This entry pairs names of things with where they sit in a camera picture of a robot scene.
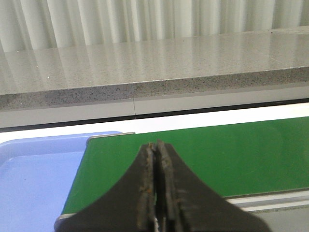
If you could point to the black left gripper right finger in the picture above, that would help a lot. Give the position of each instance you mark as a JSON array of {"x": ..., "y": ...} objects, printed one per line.
[{"x": 186, "y": 204}]

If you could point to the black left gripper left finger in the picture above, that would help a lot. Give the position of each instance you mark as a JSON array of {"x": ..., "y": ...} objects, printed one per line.
[{"x": 129, "y": 206}]

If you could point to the blue plastic tray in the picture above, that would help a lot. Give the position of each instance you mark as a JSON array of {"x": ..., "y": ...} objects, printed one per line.
[{"x": 36, "y": 175}]

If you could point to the green conveyor belt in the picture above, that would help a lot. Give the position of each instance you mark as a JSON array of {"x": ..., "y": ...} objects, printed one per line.
[{"x": 236, "y": 159}]

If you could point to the white pleated curtain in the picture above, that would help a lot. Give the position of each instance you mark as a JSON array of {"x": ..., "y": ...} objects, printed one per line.
[{"x": 39, "y": 24}]

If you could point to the grey stone counter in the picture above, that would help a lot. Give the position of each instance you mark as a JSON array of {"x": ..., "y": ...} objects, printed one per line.
[{"x": 129, "y": 79}]

